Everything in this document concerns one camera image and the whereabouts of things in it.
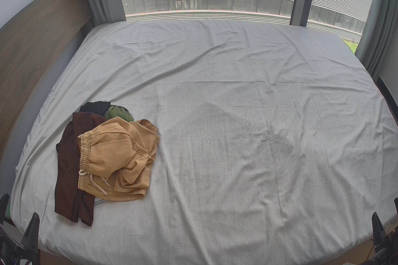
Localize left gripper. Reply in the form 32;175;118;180
0;194;40;265

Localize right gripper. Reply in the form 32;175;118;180
371;197;398;265

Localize tan shorts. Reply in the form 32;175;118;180
77;119;160;201

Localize bed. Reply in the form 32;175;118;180
0;0;398;265

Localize brown garment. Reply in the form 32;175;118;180
55;112;108;227

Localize black garment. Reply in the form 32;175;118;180
79;101;112;118

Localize green garment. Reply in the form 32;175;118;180
104;105;135;122

